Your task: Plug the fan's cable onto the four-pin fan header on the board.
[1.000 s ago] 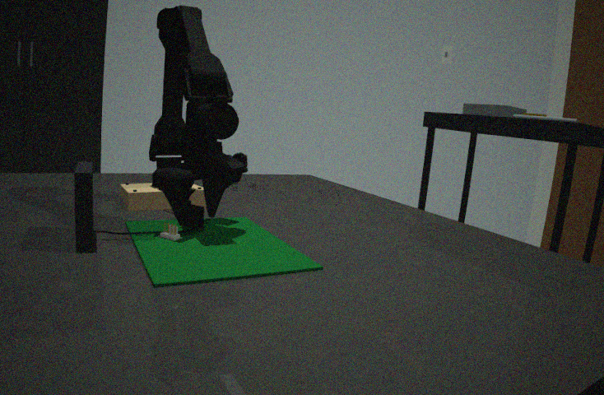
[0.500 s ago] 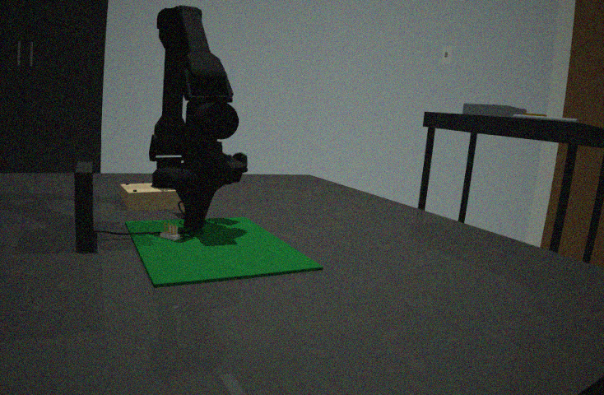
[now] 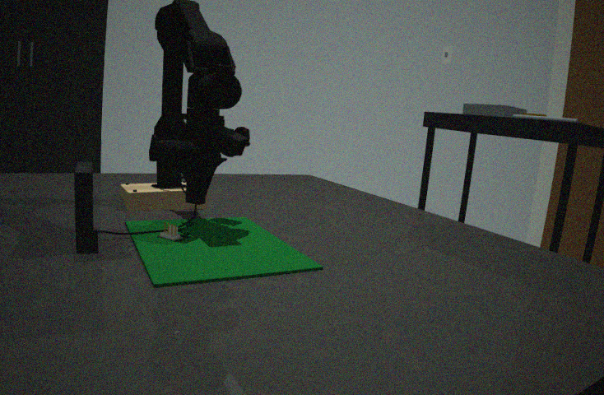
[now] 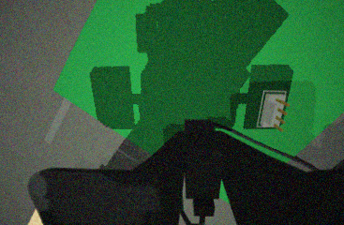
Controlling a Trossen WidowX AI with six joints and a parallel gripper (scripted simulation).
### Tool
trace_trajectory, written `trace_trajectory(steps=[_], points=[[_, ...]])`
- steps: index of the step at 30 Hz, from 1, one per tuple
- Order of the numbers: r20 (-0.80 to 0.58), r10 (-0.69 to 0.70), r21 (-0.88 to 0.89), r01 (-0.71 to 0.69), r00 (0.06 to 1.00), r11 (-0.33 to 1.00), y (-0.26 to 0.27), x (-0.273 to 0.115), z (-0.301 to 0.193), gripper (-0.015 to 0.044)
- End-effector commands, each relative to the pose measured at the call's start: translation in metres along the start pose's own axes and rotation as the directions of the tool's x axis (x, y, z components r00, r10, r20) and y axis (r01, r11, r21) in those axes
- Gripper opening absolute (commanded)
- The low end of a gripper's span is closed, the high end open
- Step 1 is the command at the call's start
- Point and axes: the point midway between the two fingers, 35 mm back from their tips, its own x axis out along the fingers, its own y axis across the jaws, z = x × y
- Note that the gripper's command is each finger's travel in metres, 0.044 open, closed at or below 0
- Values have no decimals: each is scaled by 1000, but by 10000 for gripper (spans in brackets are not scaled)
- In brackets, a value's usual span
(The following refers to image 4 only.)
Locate green circuit board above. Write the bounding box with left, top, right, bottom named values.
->
left=53, top=0, right=344, bottom=157

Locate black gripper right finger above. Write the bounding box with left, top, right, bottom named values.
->
left=216, top=130, right=344, bottom=225

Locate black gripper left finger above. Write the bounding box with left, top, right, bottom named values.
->
left=28, top=130, right=186, bottom=225

